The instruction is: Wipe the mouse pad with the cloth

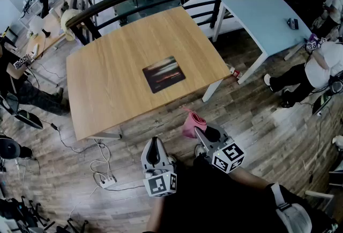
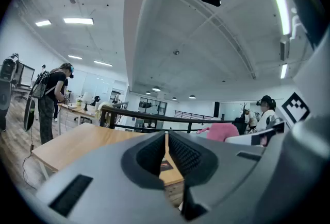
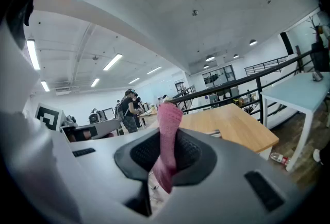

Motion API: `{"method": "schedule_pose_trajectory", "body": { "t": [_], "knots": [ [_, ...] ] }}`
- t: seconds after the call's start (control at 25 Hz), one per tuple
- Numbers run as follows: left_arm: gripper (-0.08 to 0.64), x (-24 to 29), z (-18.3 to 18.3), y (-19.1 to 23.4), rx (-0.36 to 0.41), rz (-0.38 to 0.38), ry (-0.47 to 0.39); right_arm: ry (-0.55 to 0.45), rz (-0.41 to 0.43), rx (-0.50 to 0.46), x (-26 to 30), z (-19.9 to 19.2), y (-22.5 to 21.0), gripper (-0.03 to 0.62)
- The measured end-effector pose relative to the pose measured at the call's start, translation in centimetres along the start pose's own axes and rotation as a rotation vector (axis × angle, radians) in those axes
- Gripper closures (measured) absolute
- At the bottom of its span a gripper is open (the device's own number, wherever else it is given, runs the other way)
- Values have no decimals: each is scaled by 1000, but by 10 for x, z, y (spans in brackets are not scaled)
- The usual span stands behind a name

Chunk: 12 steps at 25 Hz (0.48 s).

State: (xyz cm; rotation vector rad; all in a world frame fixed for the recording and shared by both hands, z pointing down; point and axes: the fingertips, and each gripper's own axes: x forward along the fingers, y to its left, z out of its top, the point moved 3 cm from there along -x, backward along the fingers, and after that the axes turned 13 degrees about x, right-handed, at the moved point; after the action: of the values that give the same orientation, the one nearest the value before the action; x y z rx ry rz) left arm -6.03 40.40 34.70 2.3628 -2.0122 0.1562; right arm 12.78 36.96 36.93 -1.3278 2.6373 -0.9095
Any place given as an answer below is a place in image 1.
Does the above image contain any white power cable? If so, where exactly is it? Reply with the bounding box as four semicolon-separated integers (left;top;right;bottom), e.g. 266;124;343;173
90;139;112;182

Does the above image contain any person's left forearm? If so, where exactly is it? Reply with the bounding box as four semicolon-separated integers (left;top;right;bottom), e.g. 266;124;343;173
146;194;167;233

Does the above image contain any person's black clothed body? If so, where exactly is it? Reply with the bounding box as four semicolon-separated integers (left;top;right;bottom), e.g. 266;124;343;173
150;155;343;233

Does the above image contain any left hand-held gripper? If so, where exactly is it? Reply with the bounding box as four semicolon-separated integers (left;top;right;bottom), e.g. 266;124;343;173
141;137;178;198

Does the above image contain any white table leg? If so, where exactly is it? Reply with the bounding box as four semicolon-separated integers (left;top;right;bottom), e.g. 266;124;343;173
202;78;224;103

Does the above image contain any white power strip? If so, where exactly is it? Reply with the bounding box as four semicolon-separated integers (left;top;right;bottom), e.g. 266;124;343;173
99;176;118;190

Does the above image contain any open dark laptop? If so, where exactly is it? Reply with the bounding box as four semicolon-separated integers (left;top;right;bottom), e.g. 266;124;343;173
0;94;43;130

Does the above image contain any light blue side table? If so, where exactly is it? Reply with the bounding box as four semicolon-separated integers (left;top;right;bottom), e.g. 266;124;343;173
213;0;313;85

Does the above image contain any grey strapped shoulder bag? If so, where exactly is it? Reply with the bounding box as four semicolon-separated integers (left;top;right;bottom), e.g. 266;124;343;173
270;183;314;233

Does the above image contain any black head-mounted headset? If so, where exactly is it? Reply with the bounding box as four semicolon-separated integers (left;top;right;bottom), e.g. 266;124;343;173
329;73;343;95

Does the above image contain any person's right forearm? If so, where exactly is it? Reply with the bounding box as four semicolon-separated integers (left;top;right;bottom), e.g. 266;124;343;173
229;166;274;192

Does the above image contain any red label plastic bottle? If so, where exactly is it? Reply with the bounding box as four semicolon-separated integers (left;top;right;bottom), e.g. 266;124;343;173
227;64;243;78

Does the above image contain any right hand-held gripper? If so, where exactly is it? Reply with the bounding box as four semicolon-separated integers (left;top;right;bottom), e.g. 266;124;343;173
194;123;246;174

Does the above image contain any person's right shoe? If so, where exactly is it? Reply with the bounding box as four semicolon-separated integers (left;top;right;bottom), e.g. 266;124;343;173
195;144;207;158

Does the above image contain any pink cloth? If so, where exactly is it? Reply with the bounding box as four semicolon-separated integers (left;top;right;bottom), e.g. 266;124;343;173
182;108;207;139

